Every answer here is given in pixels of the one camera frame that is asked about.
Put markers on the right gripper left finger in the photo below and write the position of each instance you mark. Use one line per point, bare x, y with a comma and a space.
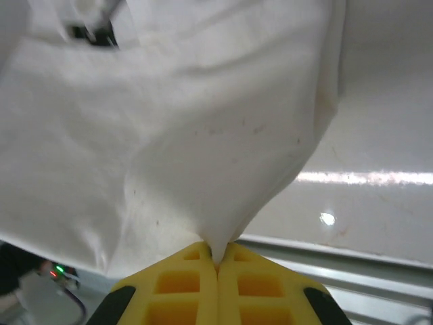
176, 287

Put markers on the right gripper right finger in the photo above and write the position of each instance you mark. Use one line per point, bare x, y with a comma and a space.
260, 287

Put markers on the white printed t-shirt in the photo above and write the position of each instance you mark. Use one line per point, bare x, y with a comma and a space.
169, 118

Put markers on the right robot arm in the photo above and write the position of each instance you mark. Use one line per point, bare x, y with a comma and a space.
13, 271

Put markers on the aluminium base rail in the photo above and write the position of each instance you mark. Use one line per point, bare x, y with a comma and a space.
372, 281

